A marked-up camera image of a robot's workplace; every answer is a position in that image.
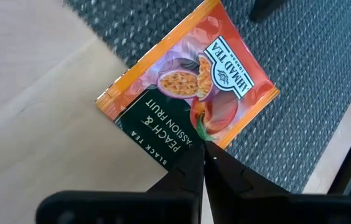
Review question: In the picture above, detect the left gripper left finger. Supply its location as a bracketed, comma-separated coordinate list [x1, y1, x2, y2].
[35, 141, 206, 224]

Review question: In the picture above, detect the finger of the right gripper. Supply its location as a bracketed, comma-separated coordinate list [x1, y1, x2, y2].
[248, 0, 288, 22]

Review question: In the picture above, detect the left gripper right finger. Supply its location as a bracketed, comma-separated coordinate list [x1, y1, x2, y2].
[204, 141, 351, 224]

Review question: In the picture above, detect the orange Ahmad peach tea packet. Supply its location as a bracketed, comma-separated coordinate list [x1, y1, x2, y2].
[95, 0, 281, 171]

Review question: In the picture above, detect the grey woven placemat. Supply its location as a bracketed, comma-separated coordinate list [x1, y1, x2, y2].
[63, 0, 351, 195]

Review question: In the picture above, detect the black metal table frame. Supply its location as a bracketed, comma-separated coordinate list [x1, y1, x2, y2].
[327, 104, 351, 196]

